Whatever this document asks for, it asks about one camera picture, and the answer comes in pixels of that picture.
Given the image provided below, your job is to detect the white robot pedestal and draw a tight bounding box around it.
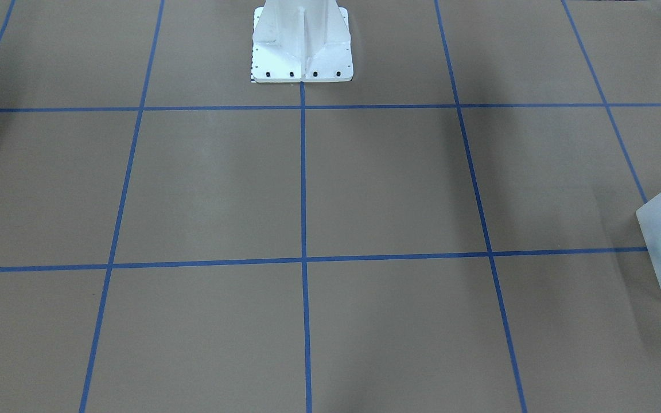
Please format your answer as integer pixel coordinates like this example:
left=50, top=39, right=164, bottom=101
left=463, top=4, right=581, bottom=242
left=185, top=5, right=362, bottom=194
left=250, top=1, right=354, bottom=83

